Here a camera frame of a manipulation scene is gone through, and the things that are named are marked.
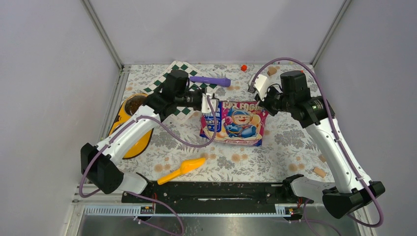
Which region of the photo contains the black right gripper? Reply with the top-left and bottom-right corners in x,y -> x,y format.
256,83 -> 295,116

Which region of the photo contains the cat food bag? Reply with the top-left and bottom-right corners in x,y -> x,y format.
200,101 -> 268,147

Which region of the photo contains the yellow plastic scoop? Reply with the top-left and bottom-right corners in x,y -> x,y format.
157,158 -> 206,185

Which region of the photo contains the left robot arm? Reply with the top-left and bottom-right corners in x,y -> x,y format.
79,70 -> 217,202

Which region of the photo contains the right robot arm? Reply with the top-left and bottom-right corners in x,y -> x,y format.
251,70 -> 385,219

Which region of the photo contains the yellow double pet bowl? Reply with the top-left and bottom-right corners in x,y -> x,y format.
109,93 -> 155,160

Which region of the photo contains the green white checkered board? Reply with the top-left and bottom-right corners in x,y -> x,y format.
143,60 -> 220,123

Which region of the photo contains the brown wooden block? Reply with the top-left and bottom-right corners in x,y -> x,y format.
267,66 -> 278,76

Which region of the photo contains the purple plastic cylinder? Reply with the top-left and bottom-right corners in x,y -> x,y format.
189,76 -> 231,88

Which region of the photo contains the floral tablecloth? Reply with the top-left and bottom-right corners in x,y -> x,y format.
118,64 -> 334,182

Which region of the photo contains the wooden dowel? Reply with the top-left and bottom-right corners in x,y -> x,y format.
313,167 -> 327,178

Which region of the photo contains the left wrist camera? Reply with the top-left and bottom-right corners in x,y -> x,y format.
201,93 -> 219,114

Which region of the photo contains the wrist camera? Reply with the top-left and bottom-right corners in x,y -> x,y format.
248,75 -> 270,101
201,93 -> 219,114

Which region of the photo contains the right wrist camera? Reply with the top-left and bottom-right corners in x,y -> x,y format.
248,75 -> 270,101

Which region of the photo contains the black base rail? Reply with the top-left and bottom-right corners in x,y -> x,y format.
121,181 -> 306,215

